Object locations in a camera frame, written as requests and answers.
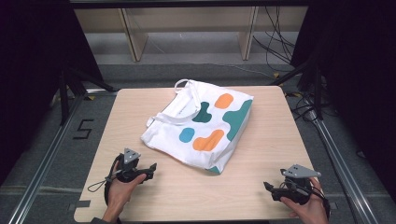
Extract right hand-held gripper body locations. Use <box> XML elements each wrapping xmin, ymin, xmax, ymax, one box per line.
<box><xmin>279</xmin><ymin>163</ymin><xmax>322</xmax><ymax>205</ymax></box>

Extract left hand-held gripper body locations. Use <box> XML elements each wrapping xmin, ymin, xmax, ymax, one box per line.
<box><xmin>115</xmin><ymin>147</ymin><xmax>151</xmax><ymax>184</ymax></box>

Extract white tote bag coloured blobs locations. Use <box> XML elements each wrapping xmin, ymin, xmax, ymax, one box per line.
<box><xmin>140</xmin><ymin>78</ymin><xmax>255</xmax><ymax>175</ymax></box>

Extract person's right hand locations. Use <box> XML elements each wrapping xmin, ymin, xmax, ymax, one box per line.
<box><xmin>279</xmin><ymin>176</ymin><xmax>330</xmax><ymax>224</ymax></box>

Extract person's left hand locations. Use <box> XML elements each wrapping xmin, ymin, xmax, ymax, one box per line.
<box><xmin>106</xmin><ymin>173</ymin><xmax>148</xmax><ymax>217</ymax></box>

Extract black metal stand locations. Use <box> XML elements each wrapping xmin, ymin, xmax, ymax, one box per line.
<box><xmin>270</xmin><ymin>58</ymin><xmax>325</xmax><ymax>121</ymax></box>
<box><xmin>58</xmin><ymin>65</ymin><xmax>117</xmax><ymax>126</ymax></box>

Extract black curtain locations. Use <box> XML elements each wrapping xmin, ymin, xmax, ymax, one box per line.
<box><xmin>0</xmin><ymin>0</ymin><xmax>105</xmax><ymax>185</ymax></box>
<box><xmin>290</xmin><ymin>0</ymin><xmax>396</xmax><ymax>202</ymax></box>

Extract light wooden desk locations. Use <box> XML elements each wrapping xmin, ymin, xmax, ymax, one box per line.
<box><xmin>74</xmin><ymin>6</ymin><xmax>310</xmax><ymax>63</ymax></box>

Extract black wrist strap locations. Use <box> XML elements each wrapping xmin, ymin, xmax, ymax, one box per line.
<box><xmin>104</xmin><ymin>153</ymin><xmax>124</xmax><ymax>207</ymax></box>
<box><xmin>311</xmin><ymin>186</ymin><xmax>332</xmax><ymax>219</ymax></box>

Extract thin grey cord loop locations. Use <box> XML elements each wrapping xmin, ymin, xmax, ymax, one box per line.
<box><xmin>87</xmin><ymin>177</ymin><xmax>117</xmax><ymax>193</ymax></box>

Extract aluminium floor rail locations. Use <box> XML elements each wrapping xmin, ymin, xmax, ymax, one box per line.
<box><xmin>7</xmin><ymin>89</ymin><xmax>119</xmax><ymax>224</ymax></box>
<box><xmin>306</xmin><ymin>109</ymin><xmax>380</xmax><ymax>224</ymax></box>

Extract black floor cables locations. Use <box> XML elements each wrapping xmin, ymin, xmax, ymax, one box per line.
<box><xmin>285</xmin><ymin>89</ymin><xmax>341</xmax><ymax>123</ymax></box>

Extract thin white floor cable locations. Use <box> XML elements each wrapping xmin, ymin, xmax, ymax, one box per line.
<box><xmin>186</xmin><ymin>61</ymin><xmax>276</xmax><ymax>79</ymax></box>

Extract bundle of black cables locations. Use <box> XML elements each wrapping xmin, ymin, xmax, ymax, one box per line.
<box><xmin>251</xmin><ymin>6</ymin><xmax>297</xmax><ymax>73</ymax></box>

